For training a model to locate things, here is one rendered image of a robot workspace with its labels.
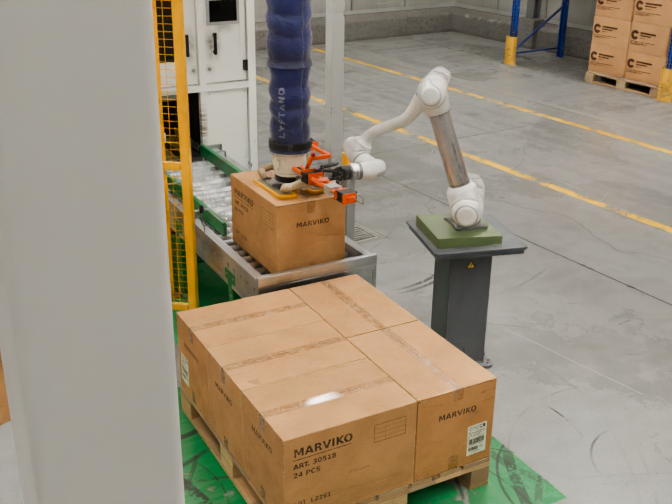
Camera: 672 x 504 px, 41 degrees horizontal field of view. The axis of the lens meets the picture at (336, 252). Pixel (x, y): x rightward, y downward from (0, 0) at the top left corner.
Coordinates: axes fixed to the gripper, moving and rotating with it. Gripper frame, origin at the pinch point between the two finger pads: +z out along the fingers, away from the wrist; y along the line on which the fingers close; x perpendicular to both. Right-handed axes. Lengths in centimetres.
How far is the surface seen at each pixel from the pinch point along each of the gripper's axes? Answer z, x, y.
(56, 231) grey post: 187, -321, -114
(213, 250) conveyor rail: 33, 58, 56
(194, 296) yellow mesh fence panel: 40, 71, 89
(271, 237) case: 19.3, 8.9, 32.6
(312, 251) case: -1.3, 2.2, 41.5
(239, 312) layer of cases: 51, -24, 54
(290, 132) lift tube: 4.7, 17.4, -19.4
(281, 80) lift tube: 8, 21, -46
